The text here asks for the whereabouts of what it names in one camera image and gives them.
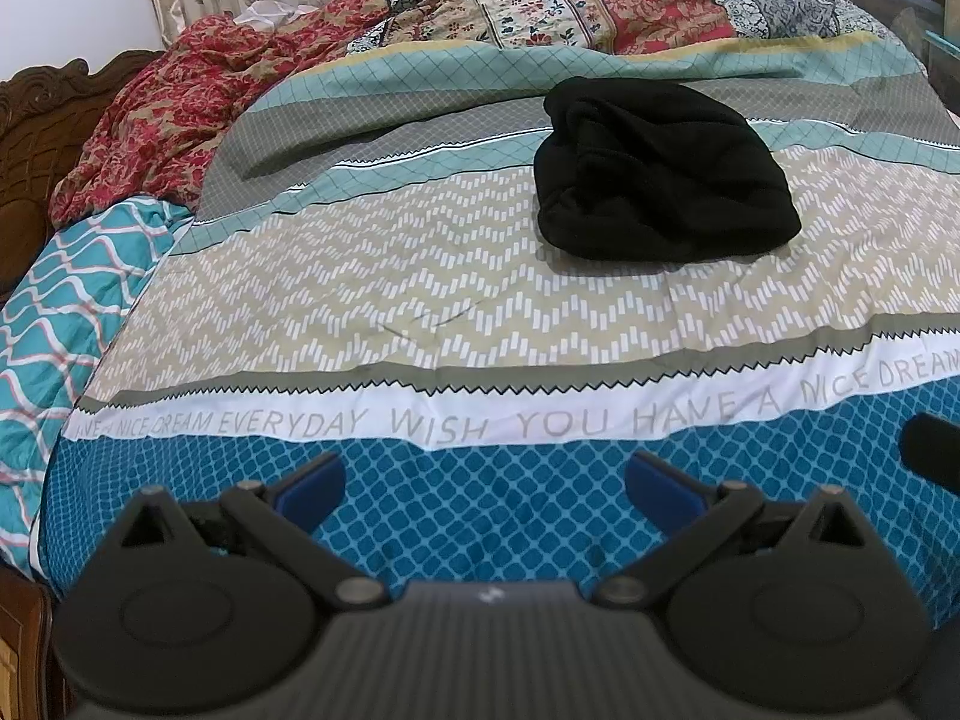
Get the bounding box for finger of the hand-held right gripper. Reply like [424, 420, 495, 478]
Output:
[898, 412, 960, 479]

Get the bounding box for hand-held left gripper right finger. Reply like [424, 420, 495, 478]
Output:
[595, 452, 865, 608]

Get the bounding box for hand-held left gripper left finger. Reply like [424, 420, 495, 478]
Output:
[118, 452, 389, 610]

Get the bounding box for black pants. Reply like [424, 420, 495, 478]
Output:
[533, 76, 802, 264]

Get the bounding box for patterned teal and beige bedsheet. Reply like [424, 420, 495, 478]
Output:
[37, 30, 960, 631]

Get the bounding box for teal wave-patterned pillow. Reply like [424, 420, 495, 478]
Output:
[0, 195, 197, 567]

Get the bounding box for white cloth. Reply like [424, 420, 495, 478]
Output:
[231, 0, 322, 28]

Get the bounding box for red floral patchwork quilt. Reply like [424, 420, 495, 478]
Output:
[51, 0, 901, 227]

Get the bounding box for carved wooden bed frame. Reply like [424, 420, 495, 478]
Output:
[0, 51, 164, 720]

